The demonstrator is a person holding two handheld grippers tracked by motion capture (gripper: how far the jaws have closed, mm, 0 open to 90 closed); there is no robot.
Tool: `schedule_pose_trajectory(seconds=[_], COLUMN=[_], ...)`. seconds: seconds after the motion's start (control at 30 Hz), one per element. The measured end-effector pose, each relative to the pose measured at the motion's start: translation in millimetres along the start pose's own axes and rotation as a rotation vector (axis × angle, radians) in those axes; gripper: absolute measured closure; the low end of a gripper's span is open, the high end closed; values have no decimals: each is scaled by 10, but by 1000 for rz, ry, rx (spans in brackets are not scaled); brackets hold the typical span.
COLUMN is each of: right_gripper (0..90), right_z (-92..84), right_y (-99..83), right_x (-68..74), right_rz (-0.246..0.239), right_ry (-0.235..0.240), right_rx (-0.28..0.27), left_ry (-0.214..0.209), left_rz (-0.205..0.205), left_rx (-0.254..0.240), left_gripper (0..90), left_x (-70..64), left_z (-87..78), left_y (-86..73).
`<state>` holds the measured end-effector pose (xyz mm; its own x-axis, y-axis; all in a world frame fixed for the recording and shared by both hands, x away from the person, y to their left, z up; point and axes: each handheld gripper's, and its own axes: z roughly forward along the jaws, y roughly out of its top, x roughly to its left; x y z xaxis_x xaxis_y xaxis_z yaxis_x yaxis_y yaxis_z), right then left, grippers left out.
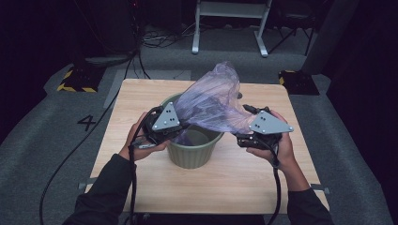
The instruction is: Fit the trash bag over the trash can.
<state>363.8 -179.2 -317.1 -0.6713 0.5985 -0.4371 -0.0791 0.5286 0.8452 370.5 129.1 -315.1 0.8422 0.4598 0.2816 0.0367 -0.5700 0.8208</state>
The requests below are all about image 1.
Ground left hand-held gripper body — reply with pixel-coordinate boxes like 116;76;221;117
142;101;189;146

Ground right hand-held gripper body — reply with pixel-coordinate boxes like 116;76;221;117
237;107;295;151

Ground purple translucent plastic bag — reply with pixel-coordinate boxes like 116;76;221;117
173;61;256;146

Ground green ribbed plastic bin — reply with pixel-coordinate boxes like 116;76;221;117
160;92;225;170

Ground person's right hand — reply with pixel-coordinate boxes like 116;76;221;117
246;110;299;173

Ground person's left hand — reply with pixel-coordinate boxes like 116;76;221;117
118;112;172;162

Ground black yellow striped base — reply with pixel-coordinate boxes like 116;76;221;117
278;69;321;97
56;65;106;94

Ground black folding stand legs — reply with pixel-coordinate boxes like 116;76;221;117
268;12;317;57

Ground grey column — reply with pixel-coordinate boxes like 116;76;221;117
300;0;360;76

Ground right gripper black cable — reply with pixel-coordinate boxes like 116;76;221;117
264;137;283;225

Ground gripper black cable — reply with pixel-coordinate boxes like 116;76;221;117
127;105;163;225
264;137;283;225

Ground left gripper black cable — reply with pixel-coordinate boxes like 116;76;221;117
127;105;163;225

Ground grey metal table bracket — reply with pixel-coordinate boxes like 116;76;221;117
309;183;330;195
77;177;99;191

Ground tangle of floor cables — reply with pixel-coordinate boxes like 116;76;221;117
140;22;196;50

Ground white metal stand frame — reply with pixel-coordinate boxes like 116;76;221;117
191;0;273;58

